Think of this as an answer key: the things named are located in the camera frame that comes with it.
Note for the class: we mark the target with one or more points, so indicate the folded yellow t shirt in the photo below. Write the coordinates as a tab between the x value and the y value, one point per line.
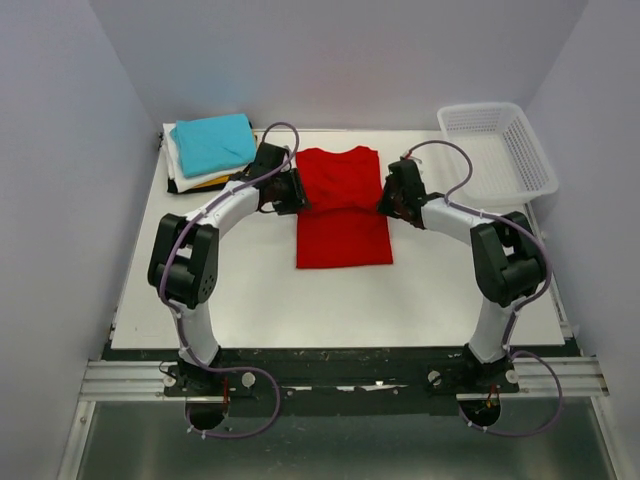
216	183

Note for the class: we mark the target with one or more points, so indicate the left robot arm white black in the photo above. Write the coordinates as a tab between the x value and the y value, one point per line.
184	262

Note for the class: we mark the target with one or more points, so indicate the folded white t shirt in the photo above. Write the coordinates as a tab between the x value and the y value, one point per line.
203	153

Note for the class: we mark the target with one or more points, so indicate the red t shirt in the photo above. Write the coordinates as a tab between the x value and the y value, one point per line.
342	228

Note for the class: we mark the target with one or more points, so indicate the folded black t shirt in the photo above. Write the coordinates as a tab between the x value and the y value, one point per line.
178	183

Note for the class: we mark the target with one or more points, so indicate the folded cyan t shirt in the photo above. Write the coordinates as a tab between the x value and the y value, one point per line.
213	144

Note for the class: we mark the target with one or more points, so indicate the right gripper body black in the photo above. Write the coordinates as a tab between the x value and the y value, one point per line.
390	201

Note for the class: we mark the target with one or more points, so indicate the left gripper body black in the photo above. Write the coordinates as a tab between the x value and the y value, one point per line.
287	194

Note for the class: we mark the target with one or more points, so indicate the white plastic basket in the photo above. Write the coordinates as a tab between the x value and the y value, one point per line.
509	165

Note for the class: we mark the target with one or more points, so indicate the black mounting base plate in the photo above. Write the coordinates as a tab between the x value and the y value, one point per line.
329	382

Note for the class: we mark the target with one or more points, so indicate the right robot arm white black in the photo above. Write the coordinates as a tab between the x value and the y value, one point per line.
509	265

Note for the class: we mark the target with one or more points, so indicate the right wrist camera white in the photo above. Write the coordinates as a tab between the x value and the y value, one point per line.
417	161

